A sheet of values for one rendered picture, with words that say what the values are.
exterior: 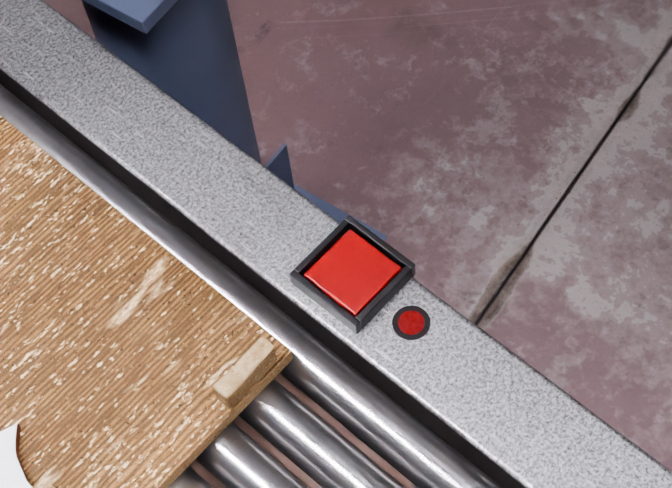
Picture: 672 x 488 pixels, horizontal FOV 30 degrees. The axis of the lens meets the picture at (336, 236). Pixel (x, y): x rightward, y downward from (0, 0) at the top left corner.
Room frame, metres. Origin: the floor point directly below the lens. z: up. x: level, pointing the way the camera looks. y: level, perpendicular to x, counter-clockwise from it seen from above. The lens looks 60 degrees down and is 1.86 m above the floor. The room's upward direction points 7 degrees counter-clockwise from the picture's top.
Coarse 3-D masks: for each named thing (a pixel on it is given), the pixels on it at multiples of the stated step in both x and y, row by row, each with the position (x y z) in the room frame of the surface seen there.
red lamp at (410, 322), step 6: (408, 312) 0.47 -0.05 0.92; (414, 312) 0.47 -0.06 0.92; (402, 318) 0.46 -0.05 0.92; (408, 318) 0.46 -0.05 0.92; (414, 318) 0.46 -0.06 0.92; (420, 318) 0.46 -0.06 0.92; (402, 324) 0.46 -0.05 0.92; (408, 324) 0.46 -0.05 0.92; (414, 324) 0.46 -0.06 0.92; (420, 324) 0.45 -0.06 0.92; (402, 330) 0.45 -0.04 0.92; (408, 330) 0.45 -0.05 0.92; (414, 330) 0.45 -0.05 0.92; (420, 330) 0.45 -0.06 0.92
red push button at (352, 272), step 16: (352, 240) 0.54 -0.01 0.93; (336, 256) 0.52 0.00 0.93; (352, 256) 0.52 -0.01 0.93; (368, 256) 0.52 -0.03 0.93; (384, 256) 0.52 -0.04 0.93; (320, 272) 0.51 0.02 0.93; (336, 272) 0.51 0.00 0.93; (352, 272) 0.50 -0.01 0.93; (368, 272) 0.50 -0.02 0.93; (384, 272) 0.50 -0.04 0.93; (320, 288) 0.49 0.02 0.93; (336, 288) 0.49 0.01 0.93; (352, 288) 0.49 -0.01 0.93; (368, 288) 0.49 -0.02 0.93; (352, 304) 0.47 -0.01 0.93
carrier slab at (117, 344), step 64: (0, 128) 0.70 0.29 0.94; (0, 192) 0.63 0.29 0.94; (64, 192) 0.62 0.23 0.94; (0, 256) 0.56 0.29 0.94; (64, 256) 0.55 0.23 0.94; (128, 256) 0.54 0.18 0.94; (0, 320) 0.50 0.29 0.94; (64, 320) 0.49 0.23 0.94; (128, 320) 0.48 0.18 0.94; (192, 320) 0.48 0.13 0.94; (0, 384) 0.44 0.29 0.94; (64, 384) 0.43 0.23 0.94; (128, 384) 0.43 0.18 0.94; (192, 384) 0.42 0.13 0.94; (256, 384) 0.41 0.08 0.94; (64, 448) 0.38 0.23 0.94; (128, 448) 0.37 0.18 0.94; (192, 448) 0.36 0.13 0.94
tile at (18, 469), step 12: (0, 432) 0.39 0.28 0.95; (12, 432) 0.39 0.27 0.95; (0, 444) 0.38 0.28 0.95; (12, 444) 0.38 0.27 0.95; (0, 456) 0.37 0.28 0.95; (12, 456) 0.37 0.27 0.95; (0, 468) 0.36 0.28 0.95; (12, 468) 0.36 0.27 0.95; (0, 480) 0.35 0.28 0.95; (12, 480) 0.35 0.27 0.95; (24, 480) 0.35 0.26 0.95
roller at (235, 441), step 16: (224, 432) 0.38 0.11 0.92; (240, 432) 0.38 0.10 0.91; (208, 448) 0.37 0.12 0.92; (224, 448) 0.37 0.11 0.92; (240, 448) 0.37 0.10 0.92; (256, 448) 0.37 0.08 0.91; (208, 464) 0.36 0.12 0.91; (224, 464) 0.35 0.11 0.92; (240, 464) 0.35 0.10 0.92; (256, 464) 0.35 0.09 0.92; (272, 464) 0.35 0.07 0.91; (224, 480) 0.35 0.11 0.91; (240, 480) 0.34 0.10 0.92; (256, 480) 0.34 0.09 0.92; (272, 480) 0.34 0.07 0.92; (288, 480) 0.33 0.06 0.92
